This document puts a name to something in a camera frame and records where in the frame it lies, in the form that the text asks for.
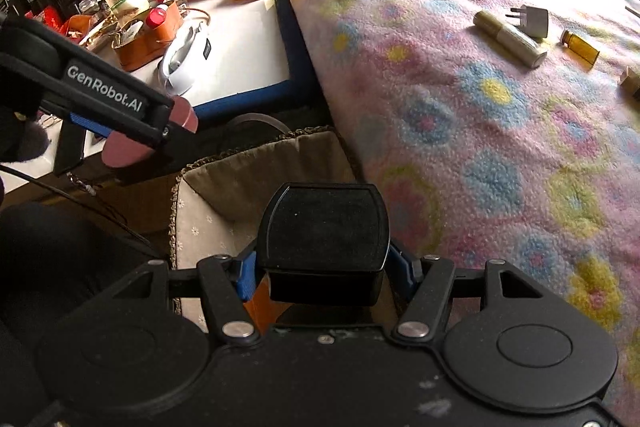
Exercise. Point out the floral fleece blanket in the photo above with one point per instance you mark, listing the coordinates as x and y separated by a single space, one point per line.
478 156

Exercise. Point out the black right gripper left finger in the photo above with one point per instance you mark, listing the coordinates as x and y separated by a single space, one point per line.
222 284

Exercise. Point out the gold cylindrical tube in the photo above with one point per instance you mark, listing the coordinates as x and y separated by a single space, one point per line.
515 41

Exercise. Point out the white handheld device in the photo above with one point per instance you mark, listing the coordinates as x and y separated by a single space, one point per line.
186 59

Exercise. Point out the beige fabric storage basket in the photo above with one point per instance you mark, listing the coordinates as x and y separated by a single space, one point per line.
218 201

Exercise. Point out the amber glass vial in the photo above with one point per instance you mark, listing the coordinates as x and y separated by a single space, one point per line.
580 47

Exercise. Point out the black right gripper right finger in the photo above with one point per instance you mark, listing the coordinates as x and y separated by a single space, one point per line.
424 290

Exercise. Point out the orange leather organizer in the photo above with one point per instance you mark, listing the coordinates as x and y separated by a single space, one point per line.
147 36

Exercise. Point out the black rounded case with grid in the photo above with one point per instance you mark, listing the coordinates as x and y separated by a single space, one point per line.
322 243

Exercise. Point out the gold mirrored lipstick tube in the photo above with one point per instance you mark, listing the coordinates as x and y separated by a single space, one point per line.
630 83

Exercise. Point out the grey power plug adapter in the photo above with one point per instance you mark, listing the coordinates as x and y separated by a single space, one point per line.
533 21

